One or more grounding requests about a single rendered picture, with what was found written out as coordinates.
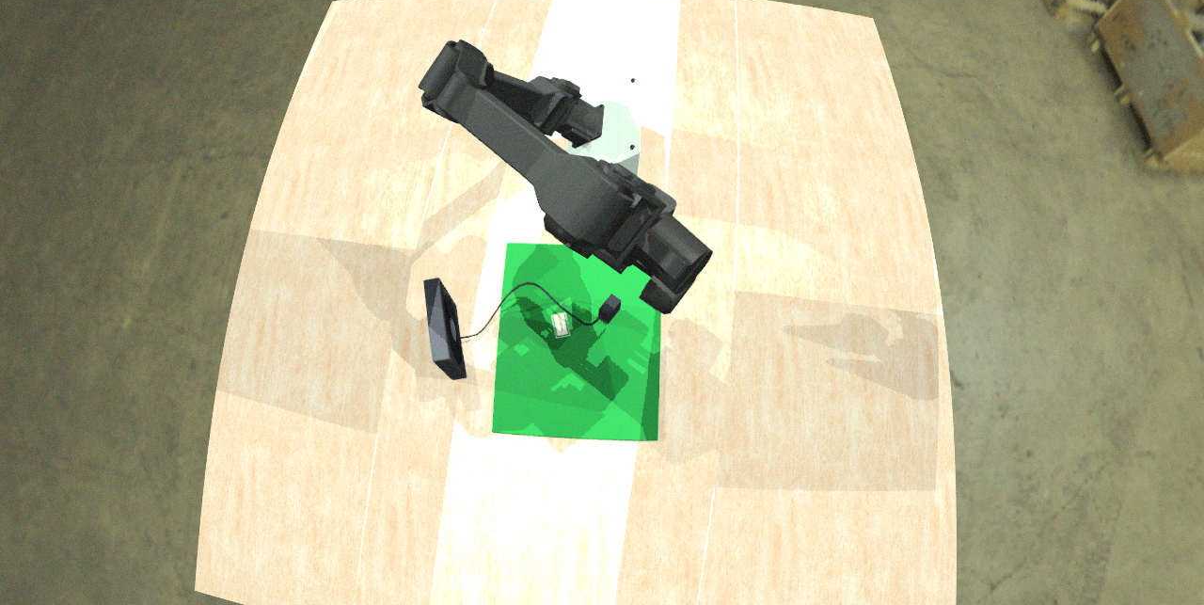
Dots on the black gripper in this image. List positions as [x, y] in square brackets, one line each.
[655, 293]

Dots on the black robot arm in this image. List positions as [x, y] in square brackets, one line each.
[589, 200]

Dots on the black connector plug with cable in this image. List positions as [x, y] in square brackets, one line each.
[606, 312]

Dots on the green circuit board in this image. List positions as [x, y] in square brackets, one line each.
[556, 377]

